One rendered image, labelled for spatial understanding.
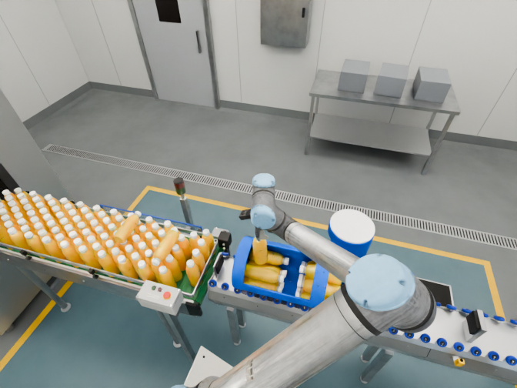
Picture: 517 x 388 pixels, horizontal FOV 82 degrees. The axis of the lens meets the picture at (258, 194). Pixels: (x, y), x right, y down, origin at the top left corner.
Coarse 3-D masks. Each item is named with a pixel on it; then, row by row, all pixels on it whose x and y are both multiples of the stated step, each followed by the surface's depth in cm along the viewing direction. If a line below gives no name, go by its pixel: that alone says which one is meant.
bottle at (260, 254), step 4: (256, 240) 142; (260, 240) 141; (264, 240) 143; (252, 244) 145; (256, 244) 142; (260, 244) 142; (264, 244) 143; (256, 248) 143; (260, 248) 143; (264, 248) 144; (256, 252) 146; (260, 252) 145; (264, 252) 146; (256, 256) 149; (260, 256) 148; (264, 256) 149; (256, 260) 151; (260, 260) 150; (264, 260) 151; (260, 264) 153
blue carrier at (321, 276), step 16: (240, 256) 150; (288, 256) 170; (304, 256) 167; (240, 272) 149; (288, 272) 171; (320, 272) 143; (240, 288) 155; (256, 288) 150; (288, 288) 166; (320, 288) 141; (304, 304) 148
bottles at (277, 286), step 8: (256, 264) 161; (264, 264) 161; (288, 264) 167; (280, 272) 160; (248, 280) 156; (256, 280) 156; (264, 288) 154; (272, 288) 154; (280, 288) 155; (304, 296) 150
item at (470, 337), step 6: (474, 312) 144; (480, 312) 143; (468, 318) 147; (474, 318) 142; (480, 318) 141; (462, 324) 154; (468, 324) 146; (474, 324) 141; (480, 324) 139; (468, 330) 148; (474, 330) 140; (480, 330) 138; (486, 330) 137; (468, 336) 147; (474, 336) 143; (468, 342) 148
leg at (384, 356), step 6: (378, 354) 186; (384, 354) 174; (390, 354) 172; (372, 360) 195; (378, 360) 183; (384, 360) 180; (372, 366) 192; (378, 366) 189; (366, 372) 205; (372, 372) 197; (360, 378) 217; (366, 378) 208
